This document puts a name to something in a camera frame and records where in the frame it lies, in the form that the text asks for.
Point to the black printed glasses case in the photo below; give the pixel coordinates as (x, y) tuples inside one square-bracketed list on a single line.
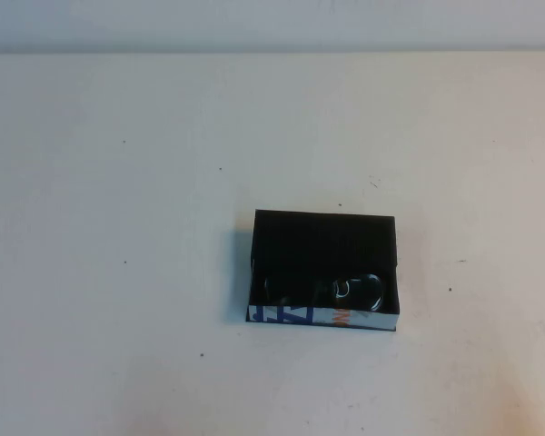
[(322, 240)]

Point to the black framed glasses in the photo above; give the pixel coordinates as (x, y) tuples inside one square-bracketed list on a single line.
[(371, 290)]

